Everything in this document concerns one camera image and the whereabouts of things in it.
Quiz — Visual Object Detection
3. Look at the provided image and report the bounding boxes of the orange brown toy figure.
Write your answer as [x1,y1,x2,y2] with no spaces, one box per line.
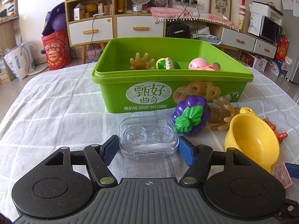
[263,117,288,144]

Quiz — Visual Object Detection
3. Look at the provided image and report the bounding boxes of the purple toy grape bunch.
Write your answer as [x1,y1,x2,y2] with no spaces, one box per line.
[171,95,211,135]

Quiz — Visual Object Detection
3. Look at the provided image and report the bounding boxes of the tan splayed rubber toy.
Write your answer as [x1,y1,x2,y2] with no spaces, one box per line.
[208,97,240,131]

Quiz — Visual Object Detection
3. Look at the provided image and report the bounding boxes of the clear contact lens case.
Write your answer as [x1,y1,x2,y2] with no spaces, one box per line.
[120,116,179,160]

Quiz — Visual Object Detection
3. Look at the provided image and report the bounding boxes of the yellow toy pot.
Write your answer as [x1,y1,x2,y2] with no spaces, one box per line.
[224,107,280,173]

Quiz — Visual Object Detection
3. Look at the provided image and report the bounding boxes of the white grey checked tablecloth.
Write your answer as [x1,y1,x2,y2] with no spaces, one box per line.
[1,64,298,220]

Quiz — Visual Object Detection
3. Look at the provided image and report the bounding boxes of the green plastic cookie box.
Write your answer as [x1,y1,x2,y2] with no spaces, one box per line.
[92,38,254,113]

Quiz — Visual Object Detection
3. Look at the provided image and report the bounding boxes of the pink pig toy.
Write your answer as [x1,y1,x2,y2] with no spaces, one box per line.
[189,58,221,71]

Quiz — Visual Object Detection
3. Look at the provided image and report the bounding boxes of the green toy fruit half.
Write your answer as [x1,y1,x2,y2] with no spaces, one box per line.
[156,57,181,70]

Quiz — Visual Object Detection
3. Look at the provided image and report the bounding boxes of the tan rubber toy in box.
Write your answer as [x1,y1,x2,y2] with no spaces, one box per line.
[130,53,156,70]

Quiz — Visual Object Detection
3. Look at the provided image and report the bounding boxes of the red printed bucket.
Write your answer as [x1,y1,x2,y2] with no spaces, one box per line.
[41,30,71,70]

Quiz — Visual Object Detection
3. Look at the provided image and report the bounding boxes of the low wooden drawer unit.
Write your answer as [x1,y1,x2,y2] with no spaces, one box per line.
[199,17,276,58]

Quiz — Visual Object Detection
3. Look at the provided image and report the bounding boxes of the white shopping bag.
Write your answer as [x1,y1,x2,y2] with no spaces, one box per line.
[4,42,35,81]

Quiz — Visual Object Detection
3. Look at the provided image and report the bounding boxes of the black bag under shelf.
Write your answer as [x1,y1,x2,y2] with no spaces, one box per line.
[166,23,191,39]

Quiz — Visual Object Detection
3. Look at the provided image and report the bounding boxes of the purple plush toy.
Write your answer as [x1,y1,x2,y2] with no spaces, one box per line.
[41,2,67,36]

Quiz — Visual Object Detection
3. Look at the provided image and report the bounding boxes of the wooden cabinet with white drawers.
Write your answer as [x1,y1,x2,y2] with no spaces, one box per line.
[64,0,166,56]

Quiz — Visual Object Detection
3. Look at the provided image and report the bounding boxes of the black microwave oven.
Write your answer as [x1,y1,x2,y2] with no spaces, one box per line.
[259,16,282,43]

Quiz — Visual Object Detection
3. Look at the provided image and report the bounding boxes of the pink checked cloth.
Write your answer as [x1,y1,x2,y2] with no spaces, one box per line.
[149,7,239,31]

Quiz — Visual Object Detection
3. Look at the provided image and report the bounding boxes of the white printer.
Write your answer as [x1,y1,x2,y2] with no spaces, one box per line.
[249,1,283,23]

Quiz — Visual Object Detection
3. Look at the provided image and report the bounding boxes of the framed cartoon girl picture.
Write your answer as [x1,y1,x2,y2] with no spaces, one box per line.
[209,0,232,20]

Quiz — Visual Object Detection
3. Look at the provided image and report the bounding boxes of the wooden bookshelf at left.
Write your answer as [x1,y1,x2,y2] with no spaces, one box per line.
[1,0,19,84]

